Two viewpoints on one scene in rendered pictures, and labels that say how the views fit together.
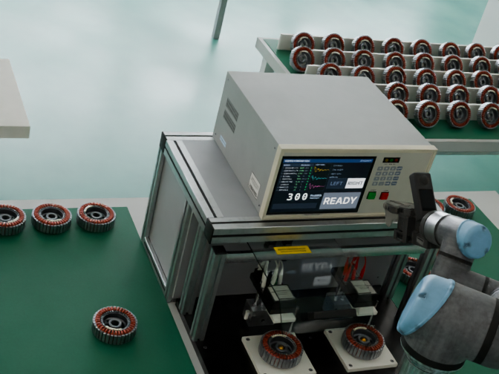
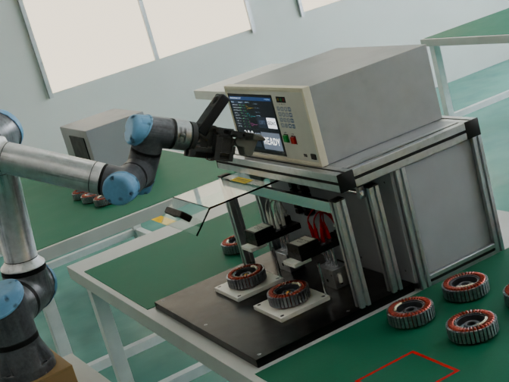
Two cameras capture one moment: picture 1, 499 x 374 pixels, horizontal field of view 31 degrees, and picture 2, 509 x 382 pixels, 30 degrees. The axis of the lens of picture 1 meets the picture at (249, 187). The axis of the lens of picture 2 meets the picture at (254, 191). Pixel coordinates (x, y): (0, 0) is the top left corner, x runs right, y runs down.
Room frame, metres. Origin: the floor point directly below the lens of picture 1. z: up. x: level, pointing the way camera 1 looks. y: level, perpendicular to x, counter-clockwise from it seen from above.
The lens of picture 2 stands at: (2.00, -2.71, 1.69)
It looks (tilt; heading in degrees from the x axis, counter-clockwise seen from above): 15 degrees down; 94
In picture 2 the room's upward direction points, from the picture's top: 15 degrees counter-clockwise
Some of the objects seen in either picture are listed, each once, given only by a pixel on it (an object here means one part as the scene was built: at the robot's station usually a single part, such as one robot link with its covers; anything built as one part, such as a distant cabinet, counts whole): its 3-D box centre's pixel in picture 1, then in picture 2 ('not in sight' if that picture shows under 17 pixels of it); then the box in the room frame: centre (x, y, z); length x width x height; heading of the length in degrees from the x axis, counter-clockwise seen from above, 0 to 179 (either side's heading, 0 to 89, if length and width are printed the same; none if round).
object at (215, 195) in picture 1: (303, 182); (337, 145); (2.08, -0.14, 1.09); 0.68 x 0.44 x 0.05; 119
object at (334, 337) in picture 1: (360, 347); (291, 302); (1.85, -0.40, 0.78); 0.15 x 0.15 x 0.01; 29
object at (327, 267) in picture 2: not in sight; (334, 273); (1.98, -0.33, 0.80); 0.07 x 0.05 x 0.06; 119
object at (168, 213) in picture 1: (168, 222); not in sight; (1.99, 0.19, 0.91); 0.28 x 0.03 x 0.32; 29
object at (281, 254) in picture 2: (260, 312); (289, 258); (1.86, -0.11, 0.80); 0.07 x 0.05 x 0.06; 119
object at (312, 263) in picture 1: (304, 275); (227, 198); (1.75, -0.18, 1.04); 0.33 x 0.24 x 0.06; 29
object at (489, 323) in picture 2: not in sight; (472, 326); (2.25, -0.77, 0.77); 0.11 x 0.11 x 0.04
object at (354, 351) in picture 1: (362, 340); (288, 293); (1.85, -0.40, 0.80); 0.11 x 0.11 x 0.04
